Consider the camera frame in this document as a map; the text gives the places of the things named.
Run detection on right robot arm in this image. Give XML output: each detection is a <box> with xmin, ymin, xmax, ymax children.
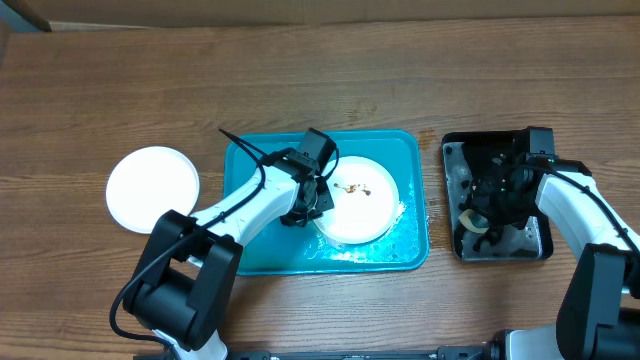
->
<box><xmin>459</xmin><ymin>127</ymin><xmax>639</xmax><ymax>360</ymax></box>

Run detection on white plate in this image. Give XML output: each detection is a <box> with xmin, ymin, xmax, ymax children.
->
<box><xmin>314</xmin><ymin>156</ymin><xmax>399</xmax><ymax>245</ymax></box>
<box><xmin>105</xmin><ymin>146</ymin><xmax>200</xmax><ymax>234</ymax></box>

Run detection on teal plastic tray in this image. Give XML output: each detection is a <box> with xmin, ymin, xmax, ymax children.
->
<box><xmin>238</xmin><ymin>129</ymin><xmax>429</xmax><ymax>276</ymax></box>

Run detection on yellow green sponge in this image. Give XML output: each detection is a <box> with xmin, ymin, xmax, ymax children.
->
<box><xmin>458</xmin><ymin>209</ymin><xmax>489</xmax><ymax>234</ymax></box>

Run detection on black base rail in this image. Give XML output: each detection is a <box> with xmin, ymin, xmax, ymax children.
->
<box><xmin>133</xmin><ymin>342</ymin><xmax>506</xmax><ymax>360</ymax></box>

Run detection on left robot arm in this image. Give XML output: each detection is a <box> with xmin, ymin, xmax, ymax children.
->
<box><xmin>109</xmin><ymin>128</ymin><xmax>339</xmax><ymax>359</ymax></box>

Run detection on black rectangular water tray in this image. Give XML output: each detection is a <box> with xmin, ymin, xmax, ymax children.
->
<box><xmin>441</xmin><ymin>127</ymin><xmax>555</xmax><ymax>262</ymax></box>

